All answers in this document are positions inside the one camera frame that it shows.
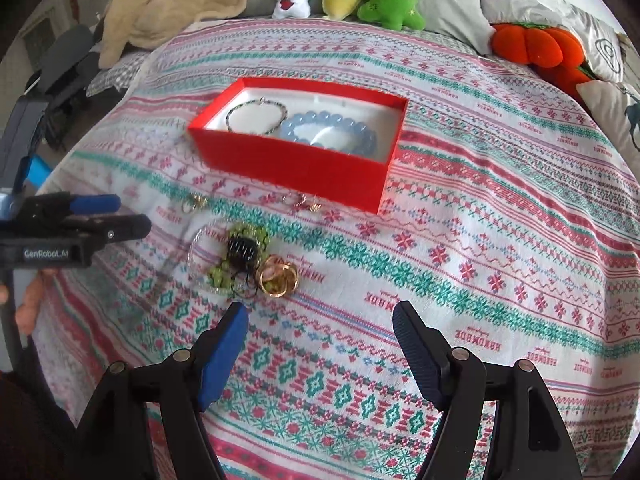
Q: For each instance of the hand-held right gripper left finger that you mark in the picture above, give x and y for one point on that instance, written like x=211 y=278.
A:
x=222 y=355

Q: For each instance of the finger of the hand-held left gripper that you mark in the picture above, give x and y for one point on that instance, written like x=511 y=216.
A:
x=127 y=227
x=97 y=203

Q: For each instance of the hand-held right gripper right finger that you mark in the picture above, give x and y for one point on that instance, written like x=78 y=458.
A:
x=420 y=355

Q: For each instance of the black hair claw clip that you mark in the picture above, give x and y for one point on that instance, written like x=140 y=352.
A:
x=242 y=249

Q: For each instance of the rose gold earring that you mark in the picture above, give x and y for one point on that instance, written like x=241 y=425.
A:
x=315 y=205
x=300 y=203

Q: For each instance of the red jewelry box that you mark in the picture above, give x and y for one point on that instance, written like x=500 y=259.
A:
x=300 y=175

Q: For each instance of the person's left hand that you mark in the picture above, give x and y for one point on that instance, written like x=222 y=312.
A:
x=31 y=305

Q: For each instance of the patterned red green blanket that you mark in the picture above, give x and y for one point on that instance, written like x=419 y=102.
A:
x=450 y=260

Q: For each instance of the dark blue panel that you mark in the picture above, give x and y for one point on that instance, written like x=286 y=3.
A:
x=22 y=130

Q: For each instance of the grey checked sheet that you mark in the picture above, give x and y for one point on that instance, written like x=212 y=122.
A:
x=115 y=75

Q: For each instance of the dark chair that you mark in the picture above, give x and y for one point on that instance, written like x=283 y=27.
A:
x=65 y=60

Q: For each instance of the beige quilted blanket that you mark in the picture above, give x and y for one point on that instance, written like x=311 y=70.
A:
x=175 y=5

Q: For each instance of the white deer print pillow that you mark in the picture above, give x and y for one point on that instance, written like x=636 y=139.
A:
x=615 y=105

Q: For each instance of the orange pumpkin plush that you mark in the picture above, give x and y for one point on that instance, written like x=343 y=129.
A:
x=567 y=74
x=530 y=42

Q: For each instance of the white grey printed pillow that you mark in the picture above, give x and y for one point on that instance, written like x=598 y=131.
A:
x=550 y=5

